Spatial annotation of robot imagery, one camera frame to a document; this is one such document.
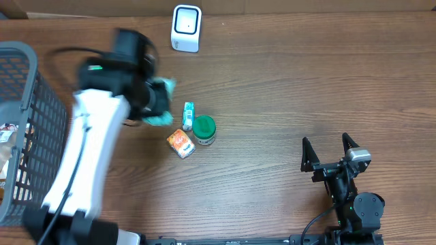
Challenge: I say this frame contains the orange snack packet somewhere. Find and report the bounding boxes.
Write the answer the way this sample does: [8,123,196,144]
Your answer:
[167,129,196,159]

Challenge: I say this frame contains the green lid jar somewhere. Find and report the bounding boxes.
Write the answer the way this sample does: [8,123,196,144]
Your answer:
[192,115,217,146]

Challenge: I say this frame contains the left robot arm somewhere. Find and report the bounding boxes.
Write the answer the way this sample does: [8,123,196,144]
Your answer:
[22,29,174,244]

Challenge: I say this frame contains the small teal white carton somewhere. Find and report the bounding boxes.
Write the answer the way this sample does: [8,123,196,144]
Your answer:
[182,101,195,131]

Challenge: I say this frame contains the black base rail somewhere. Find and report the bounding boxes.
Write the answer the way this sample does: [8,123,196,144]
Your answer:
[140,234,385,245]

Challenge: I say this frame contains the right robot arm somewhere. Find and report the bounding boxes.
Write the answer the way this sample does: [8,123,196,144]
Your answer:
[291,133,386,245]

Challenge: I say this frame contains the white barcode scanner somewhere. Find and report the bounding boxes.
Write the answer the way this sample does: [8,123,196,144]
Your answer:
[170,4,202,53]

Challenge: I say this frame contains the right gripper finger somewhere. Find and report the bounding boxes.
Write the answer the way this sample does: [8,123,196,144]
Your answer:
[300,137,320,172]
[342,133,360,153]

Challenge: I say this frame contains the grey plastic mesh basket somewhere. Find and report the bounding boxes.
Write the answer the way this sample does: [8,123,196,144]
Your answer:
[1,42,68,227]

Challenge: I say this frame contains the teal snack bar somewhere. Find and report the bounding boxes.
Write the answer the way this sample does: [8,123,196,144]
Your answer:
[142,76,176,126]

